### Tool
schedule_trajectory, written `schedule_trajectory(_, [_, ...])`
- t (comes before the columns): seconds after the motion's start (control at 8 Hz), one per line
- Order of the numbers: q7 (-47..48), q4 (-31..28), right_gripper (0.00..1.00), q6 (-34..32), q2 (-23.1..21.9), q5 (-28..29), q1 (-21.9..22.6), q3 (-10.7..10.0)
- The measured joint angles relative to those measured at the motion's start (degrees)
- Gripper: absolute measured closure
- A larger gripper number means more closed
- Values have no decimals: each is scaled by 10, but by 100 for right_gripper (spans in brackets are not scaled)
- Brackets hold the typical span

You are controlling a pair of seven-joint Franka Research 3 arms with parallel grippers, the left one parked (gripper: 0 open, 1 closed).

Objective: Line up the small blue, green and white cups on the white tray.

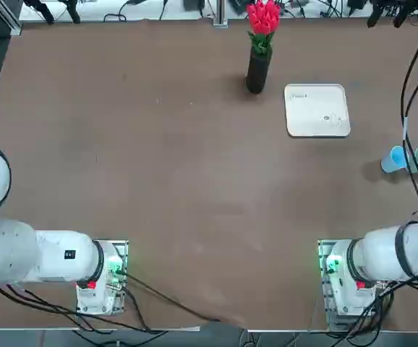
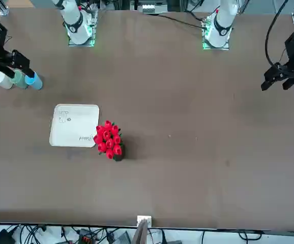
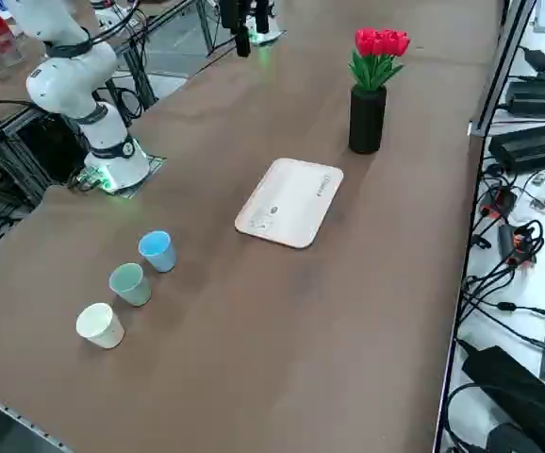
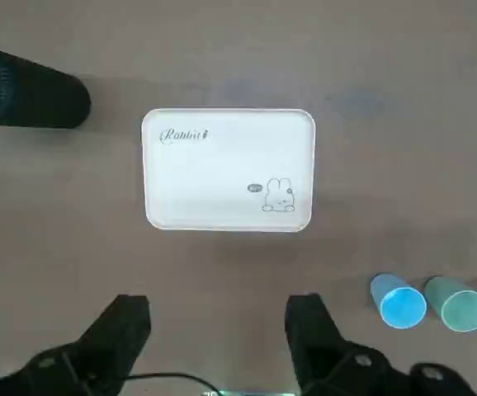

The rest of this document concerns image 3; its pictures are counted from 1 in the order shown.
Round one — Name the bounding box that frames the small blue cup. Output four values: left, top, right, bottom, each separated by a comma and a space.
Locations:
138, 229, 178, 274

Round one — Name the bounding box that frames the small green cup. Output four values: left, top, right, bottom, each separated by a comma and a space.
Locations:
107, 262, 153, 308

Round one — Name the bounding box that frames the small white cup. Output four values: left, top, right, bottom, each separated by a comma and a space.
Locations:
75, 302, 125, 350

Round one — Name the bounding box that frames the white tray with rabbit print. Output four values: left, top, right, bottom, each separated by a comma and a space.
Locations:
234, 158, 344, 250

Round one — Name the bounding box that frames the red artificial tulip bunch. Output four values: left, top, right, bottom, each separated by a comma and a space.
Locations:
347, 27, 411, 93

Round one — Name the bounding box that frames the white machine base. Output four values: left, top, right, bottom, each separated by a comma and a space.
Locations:
91, 0, 133, 30

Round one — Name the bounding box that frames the black ribbed vase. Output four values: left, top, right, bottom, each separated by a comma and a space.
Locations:
348, 86, 388, 155

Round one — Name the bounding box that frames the small black power adapter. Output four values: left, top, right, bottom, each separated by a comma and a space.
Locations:
521, 46, 545, 73

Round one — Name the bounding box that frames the long black power supply brick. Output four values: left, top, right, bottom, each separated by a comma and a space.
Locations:
487, 120, 545, 174

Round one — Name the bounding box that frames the orange and black connector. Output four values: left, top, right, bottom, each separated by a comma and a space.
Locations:
483, 186, 519, 219

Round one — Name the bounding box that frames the black adapter with red plug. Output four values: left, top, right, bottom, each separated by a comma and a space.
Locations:
497, 220, 545, 270

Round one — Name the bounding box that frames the large long black brick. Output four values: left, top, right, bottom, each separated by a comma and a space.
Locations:
460, 345, 545, 453

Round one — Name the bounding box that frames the aluminium frame post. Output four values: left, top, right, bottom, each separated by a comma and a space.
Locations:
469, 0, 538, 138

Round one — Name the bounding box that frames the aluminium frame rack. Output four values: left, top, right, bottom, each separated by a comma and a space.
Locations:
0, 101, 90, 209

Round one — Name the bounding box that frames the aluminium table edge rail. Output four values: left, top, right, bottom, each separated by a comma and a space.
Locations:
0, 382, 74, 453

